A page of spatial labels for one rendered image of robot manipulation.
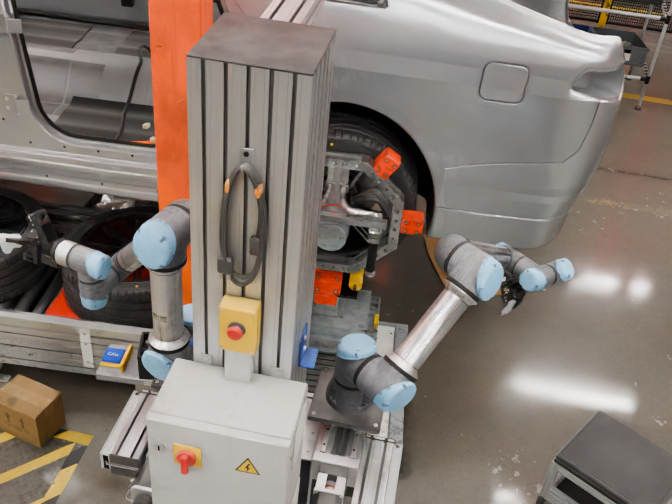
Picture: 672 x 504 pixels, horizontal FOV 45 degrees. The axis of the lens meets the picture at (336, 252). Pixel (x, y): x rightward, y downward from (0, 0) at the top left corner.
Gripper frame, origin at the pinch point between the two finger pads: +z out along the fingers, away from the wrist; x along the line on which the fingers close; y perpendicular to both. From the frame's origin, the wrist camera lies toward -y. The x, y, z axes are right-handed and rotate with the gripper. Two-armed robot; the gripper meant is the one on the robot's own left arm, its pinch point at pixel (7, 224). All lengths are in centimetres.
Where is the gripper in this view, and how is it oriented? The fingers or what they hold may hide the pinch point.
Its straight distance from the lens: 256.3
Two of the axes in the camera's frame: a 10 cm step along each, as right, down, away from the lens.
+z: -9.0, -3.1, 3.0
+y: -1.4, 8.7, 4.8
